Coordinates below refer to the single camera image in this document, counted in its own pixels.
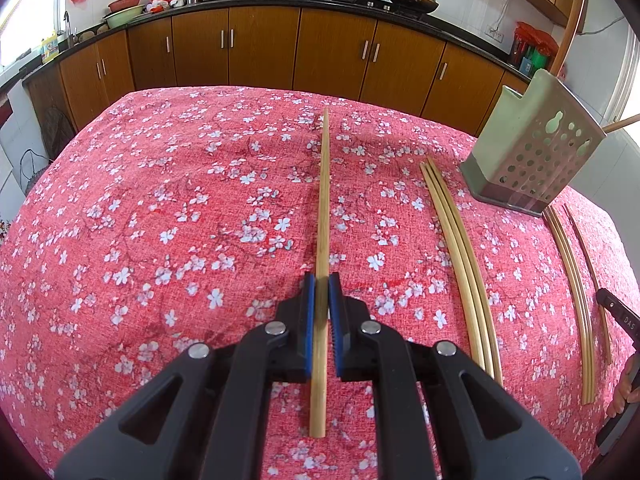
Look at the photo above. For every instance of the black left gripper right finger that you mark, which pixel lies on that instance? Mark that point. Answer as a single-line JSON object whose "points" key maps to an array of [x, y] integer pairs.
{"points": [[437, 413]]}

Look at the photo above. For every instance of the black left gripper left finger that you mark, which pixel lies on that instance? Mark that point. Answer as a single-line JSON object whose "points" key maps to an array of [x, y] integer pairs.
{"points": [[204, 415]]}

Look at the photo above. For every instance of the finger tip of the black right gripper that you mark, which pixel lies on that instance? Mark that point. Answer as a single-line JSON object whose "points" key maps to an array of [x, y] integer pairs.
{"points": [[623, 316]]}

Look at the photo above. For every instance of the brown lower kitchen cabinets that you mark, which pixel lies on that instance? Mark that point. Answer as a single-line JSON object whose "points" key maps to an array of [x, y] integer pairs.
{"points": [[377, 59]]}

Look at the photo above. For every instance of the grey perforated utensil holder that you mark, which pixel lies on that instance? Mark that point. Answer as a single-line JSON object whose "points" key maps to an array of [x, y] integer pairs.
{"points": [[532, 145]]}

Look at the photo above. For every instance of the pink floral tablecloth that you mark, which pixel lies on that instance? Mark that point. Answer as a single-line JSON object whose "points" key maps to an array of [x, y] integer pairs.
{"points": [[186, 214]]}

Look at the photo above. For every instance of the red bags on counter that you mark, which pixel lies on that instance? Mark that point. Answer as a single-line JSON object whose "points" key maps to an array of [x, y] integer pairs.
{"points": [[532, 49]]}

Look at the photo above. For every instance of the yellow detergent bottle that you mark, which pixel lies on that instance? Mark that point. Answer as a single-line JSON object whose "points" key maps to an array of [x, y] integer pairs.
{"points": [[49, 48]]}

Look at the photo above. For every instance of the green basin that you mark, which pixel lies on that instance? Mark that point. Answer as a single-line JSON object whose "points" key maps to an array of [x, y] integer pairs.
{"points": [[123, 17]]}

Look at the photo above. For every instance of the red basin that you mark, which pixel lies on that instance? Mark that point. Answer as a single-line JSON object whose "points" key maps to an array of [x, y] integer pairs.
{"points": [[119, 5]]}

